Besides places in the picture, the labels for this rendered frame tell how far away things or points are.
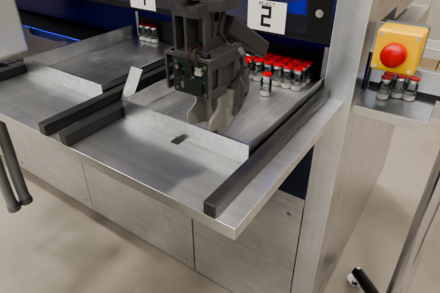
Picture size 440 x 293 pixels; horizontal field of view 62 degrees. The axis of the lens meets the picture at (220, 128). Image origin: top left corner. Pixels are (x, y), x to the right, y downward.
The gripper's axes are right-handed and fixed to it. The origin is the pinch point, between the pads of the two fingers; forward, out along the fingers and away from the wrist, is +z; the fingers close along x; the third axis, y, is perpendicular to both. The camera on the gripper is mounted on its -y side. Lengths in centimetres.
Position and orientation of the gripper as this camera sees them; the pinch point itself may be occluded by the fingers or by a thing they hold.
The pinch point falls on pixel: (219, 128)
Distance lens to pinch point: 56.0
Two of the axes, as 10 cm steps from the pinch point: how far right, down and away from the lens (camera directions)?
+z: 0.0, 8.5, 5.2
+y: -5.6, 4.3, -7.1
